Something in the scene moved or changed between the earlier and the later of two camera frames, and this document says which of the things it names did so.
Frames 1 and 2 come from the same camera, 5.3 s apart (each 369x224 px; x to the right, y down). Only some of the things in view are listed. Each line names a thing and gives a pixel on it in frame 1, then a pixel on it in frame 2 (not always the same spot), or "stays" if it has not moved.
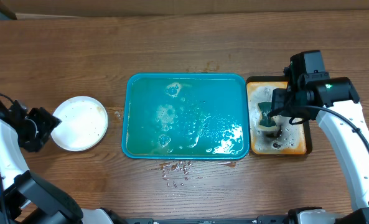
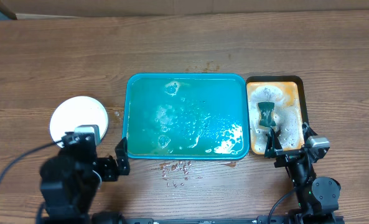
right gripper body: (288, 104) -> (318, 158)
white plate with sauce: (84, 122) stays
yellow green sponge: (266, 107) stays
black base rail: (261, 219) stays
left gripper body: (38, 129) -> (66, 152)
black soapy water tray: (284, 138) stays
